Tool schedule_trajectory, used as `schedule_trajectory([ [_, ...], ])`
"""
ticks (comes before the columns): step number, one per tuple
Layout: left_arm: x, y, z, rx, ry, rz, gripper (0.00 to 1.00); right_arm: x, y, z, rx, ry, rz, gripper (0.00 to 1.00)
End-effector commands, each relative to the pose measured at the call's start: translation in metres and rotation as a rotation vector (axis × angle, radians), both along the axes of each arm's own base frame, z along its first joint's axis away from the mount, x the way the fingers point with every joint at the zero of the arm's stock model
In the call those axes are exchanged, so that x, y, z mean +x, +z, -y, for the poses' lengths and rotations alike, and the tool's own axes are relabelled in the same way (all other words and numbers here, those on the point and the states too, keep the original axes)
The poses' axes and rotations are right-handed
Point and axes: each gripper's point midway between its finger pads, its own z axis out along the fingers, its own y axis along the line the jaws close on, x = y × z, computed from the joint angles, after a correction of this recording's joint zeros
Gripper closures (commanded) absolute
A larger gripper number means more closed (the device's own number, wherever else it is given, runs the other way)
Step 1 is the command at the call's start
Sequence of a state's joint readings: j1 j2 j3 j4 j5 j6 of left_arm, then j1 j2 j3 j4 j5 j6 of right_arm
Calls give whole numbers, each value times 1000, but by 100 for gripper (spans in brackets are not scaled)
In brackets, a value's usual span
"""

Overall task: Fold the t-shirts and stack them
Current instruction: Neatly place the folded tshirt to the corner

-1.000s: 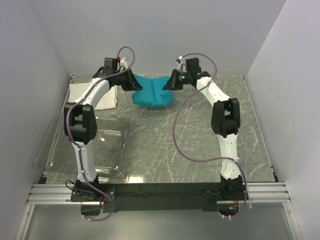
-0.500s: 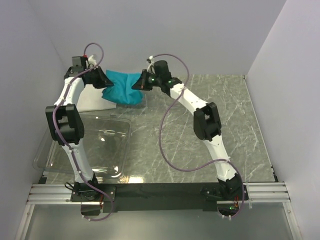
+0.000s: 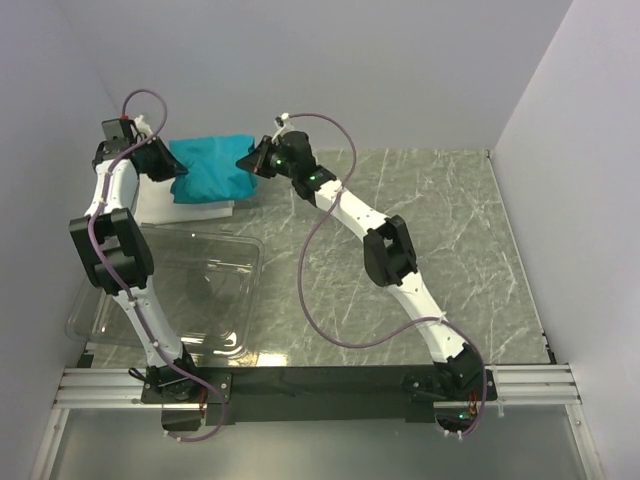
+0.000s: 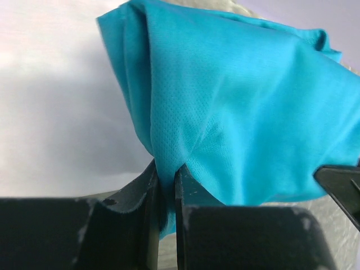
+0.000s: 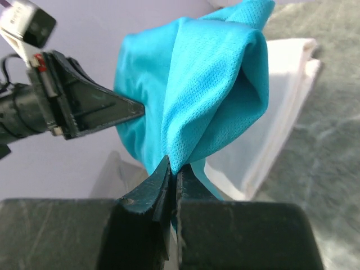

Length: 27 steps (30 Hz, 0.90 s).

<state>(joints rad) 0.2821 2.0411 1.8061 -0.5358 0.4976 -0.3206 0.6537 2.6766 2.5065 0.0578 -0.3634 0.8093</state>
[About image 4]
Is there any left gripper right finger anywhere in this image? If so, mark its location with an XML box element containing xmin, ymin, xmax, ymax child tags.
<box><xmin>174</xmin><ymin>166</ymin><xmax>336</xmax><ymax>269</ymax></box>

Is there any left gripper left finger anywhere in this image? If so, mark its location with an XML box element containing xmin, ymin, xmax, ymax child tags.
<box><xmin>1</xmin><ymin>163</ymin><xmax>160</xmax><ymax>269</ymax></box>

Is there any teal t shirt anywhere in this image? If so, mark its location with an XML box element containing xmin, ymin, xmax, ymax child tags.
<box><xmin>97</xmin><ymin>1</ymin><xmax>359</xmax><ymax>237</ymax></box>

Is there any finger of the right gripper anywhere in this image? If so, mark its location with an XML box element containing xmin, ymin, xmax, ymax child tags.
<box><xmin>313</xmin><ymin>165</ymin><xmax>359</xmax><ymax>229</ymax></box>

